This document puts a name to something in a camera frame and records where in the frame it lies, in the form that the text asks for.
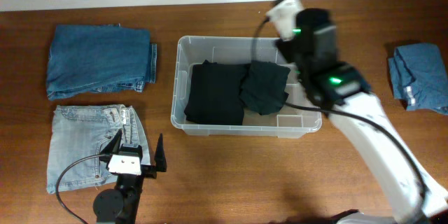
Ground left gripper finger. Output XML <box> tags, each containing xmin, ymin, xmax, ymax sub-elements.
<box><xmin>154</xmin><ymin>133</ymin><xmax>167</xmax><ymax>172</ymax></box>
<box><xmin>100</xmin><ymin>129</ymin><xmax>123</xmax><ymax>155</ymax></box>

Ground small dark garment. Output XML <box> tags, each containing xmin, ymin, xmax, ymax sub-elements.
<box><xmin>239</xmin><ymin>61</ymin><xmax>291</xmax><ymax>116</ymax></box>

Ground large black garment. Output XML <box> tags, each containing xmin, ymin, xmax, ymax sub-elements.
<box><xmin>184</xmin><ymin>60</ymin><xmax>249</xmax><ymax>125</ymax></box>

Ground blue shirt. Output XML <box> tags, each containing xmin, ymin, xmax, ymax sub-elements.
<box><xmin>388</xmin><ymin>43</ymin><xmax>447</xmax><ymax>115</ymax></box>

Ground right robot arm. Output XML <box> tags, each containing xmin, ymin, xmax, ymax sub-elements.
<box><xmin>270</xmin><ymin>8</ymin><xmax>447</xmax><ymax>223</ymax></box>

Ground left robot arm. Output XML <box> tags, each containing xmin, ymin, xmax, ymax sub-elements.
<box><xmin>93</xmin><ymin>130</ymin><xmax>167</xmax><ymax>224</ymax></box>

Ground light blue folded jeans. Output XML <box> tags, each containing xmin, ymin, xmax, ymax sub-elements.
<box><xmin>46</xmin><ymin>104</ymin><xmax>151</xmax><ymax>194</ymax></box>

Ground clear plastic storage bin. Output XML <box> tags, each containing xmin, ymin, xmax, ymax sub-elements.
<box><xmin>171</xmin><ymin>36</ymin><xmax>322</xmax><ymax>139</ymax></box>

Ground dark blue folded jeans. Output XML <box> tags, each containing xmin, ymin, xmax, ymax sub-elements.
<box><xmin>45</xmin><ymin>24</ymin><xmax>158</xmax><ymax>101</ymax></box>

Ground left white camera box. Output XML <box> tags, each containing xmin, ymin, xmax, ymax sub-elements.
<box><xmin>106</xmin><ymin>155</ymin><xmax>141</xmax><ymax>176</ymax></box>

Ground white camera box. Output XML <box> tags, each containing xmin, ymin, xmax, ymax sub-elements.
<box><xmin>266</xmin><ymin>0</ymin><xmax>305</xmax><ymax>41</ymax></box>
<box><xmin>106</xmin><ymin>155</ymin><xmax>141</xmax><ymax>176</ymax></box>

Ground right white camera box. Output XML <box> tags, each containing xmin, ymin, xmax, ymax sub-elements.
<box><xmin>266</xmin><ymin>0</ymin><xmax>305</xmax><ymax>41</ymax></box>

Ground left black cable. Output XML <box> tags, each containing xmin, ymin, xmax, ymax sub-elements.
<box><xmin>55</xmin><ymin>153</ymin><xmax>110</xmax><ymax>224</ymax></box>

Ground black cable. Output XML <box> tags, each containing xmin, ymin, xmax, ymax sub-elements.
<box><xmin>251</xmin><ymin>17</ymin><xmax>428</xmax><ymax>200</ymax></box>
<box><xmin>55</xmin><ymin>153</ymin><xmax>110</xmax><ymax>224</ymax></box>

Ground right black cable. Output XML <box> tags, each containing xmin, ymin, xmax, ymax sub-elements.
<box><xmin>251</xmin><ymin>17</ymin><xmax>428</xmax><ymax>200</ymax></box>

